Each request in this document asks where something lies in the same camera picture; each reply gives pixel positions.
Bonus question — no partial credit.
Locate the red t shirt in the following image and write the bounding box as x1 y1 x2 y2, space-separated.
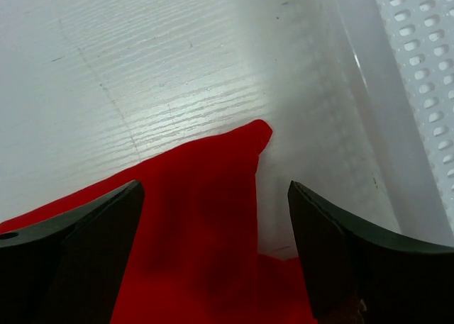
1 120 314 323

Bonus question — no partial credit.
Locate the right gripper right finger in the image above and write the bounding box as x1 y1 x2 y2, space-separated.
287 181 453 323

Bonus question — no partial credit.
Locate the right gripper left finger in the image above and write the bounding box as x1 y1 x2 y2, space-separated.
1 181 145 323

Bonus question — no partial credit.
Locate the white plastic mesh basket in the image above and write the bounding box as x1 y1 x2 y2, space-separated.
316 0 453 246

